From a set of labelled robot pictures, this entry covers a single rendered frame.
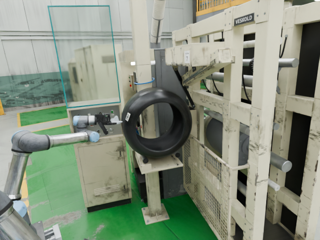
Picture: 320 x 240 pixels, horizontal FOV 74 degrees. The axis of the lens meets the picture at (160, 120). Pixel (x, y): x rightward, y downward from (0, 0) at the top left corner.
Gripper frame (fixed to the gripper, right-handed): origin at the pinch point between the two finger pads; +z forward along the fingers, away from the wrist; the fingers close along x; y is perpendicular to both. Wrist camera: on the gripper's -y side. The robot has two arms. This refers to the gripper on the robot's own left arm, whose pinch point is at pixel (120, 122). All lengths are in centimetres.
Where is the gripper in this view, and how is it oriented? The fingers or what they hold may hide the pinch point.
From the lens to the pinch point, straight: 174.4
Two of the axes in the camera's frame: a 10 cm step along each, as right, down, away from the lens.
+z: 9.7, -0.1, 2.6
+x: -2.6, -2.5, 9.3
